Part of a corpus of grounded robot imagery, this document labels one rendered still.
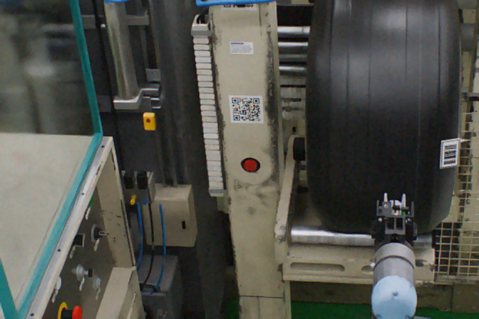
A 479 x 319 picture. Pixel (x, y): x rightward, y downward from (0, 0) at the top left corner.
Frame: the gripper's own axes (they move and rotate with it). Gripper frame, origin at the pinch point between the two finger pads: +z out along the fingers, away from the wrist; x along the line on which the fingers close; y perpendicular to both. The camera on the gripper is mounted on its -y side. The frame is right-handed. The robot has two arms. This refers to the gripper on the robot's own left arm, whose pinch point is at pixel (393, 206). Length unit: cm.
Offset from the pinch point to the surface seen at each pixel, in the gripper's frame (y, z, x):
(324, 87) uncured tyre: 24.4, 5.4, 14.5
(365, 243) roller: -21.9, 17.3, 6.0
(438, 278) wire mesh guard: -74, 72, -16
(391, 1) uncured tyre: 37.2, 20.0, 1.6
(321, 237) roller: -20.9, 17.4, 16.2
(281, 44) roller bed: 9, 62, 29
